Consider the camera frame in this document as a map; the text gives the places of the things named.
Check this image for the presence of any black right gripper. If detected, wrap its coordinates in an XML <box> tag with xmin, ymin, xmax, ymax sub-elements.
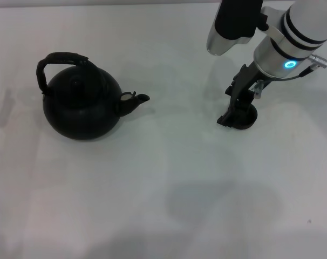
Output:
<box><xmin>216</xmin><ymin>64</ymin><xmax>264</xmax><ymax>127</ymax></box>

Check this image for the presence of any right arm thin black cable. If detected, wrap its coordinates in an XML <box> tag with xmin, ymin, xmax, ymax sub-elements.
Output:
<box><xmin>260</xmin><ymin>65</ymin><xmax>316</xmax><ymax>82</ymax></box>

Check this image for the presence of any small metal clip tag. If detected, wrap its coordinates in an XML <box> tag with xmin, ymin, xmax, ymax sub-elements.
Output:
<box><xmin>253</xmin><ymin>80</ymin><xmax>264</xmax><ymax>97</ymax></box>

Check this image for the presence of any right wrist camera black silver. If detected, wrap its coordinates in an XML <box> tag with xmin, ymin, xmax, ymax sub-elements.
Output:
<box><xmin>206</xmin><ymin>0</ymin><xmax>270</xmax><ymax>57</ymax></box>

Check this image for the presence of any black round teapot with handle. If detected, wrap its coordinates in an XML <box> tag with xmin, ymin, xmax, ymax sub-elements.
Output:
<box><xmin>36</xmin><ymin>51</ymin><xmax>151</xmax><ymax>141</ymax></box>

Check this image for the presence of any small dark teacup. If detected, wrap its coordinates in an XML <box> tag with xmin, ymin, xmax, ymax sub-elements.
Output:
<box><xmin>227</xmin><ymin>105</ymin><xmax>259</xmax><ymax>131</ymax></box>

